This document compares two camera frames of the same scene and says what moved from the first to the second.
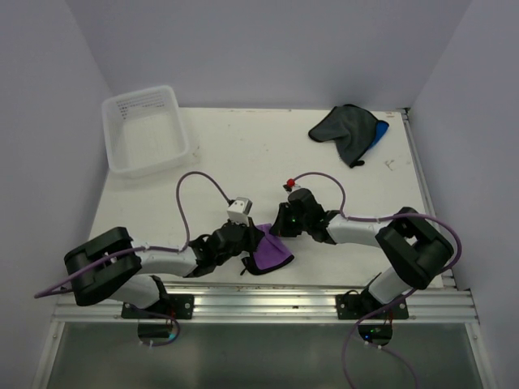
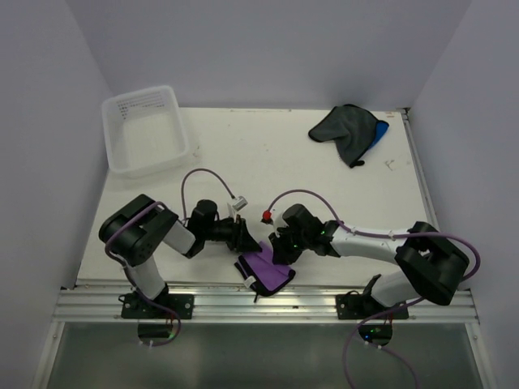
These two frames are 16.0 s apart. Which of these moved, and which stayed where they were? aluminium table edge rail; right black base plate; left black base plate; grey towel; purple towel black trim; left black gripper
Moved: left black gripper; purple towel black trim
Stayed: grey towel; aluminium table edge rail; right black base plate; left black base plate
